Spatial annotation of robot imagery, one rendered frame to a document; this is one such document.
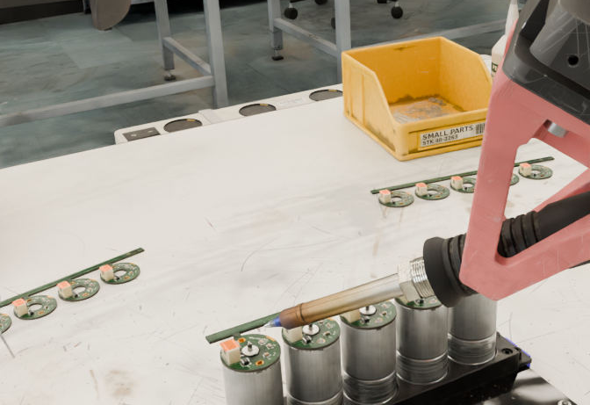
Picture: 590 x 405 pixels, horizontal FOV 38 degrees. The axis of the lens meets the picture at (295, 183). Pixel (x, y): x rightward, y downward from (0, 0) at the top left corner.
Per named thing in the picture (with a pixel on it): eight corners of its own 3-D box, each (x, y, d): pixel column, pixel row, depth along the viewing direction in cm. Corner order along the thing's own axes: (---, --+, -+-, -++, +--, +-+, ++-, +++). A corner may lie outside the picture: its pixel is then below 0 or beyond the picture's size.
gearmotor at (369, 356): (407, 408, 39) (406, 314, 37) (361, 428, 38) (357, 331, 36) (378, 379, 41) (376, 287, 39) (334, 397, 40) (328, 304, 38)
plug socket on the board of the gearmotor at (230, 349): (247, 359, 34) (245, 345, 34) (226, 365, 34) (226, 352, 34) (239, 349, 35) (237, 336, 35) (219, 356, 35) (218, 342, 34)
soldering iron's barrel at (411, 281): (287, 348, 32) (442, 303, 29) (267, 314, 32) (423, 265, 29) (298, 326, 33) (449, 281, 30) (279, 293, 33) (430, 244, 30)
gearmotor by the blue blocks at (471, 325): (505, 369, 41) (510, 277, 39) (464, 386, 40) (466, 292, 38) (473, 343, 43) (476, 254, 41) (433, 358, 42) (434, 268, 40)
